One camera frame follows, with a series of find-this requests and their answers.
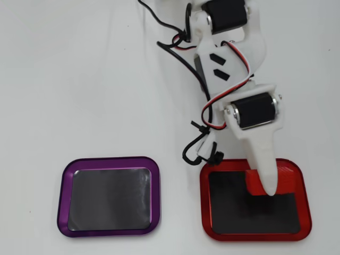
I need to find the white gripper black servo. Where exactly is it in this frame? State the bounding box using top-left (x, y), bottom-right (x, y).
top-left (218, 84), bottom-right (283, 197)

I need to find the red textured block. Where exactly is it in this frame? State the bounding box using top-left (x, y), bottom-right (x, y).
top-left (244, 169), bottom-right (269, 197)

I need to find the black screw knob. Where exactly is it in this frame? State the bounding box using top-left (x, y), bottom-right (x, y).
top-left (209, 150), bottom-right (225, 166)

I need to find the red metal tray black mat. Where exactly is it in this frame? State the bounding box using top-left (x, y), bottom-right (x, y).
top-left (199, 158), bottom-right (313, 242)

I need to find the black zip tie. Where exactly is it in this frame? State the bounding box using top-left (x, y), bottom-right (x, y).
top-left (191, 121), bottom-right (210, 134)

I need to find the purple metal tray black mat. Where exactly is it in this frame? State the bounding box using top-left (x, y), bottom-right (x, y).
top-left (56, 156), bottom-right (162, 239)

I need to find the red white black servo wire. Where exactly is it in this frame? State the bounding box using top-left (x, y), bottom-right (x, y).
top-left (201, 39), bottom-right (253, 131)
top-left (172, 31), bottom-right (199, 54)

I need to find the black cable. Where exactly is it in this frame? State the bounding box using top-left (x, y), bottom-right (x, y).
top-left (137, 0), bottom-right (218, 167)

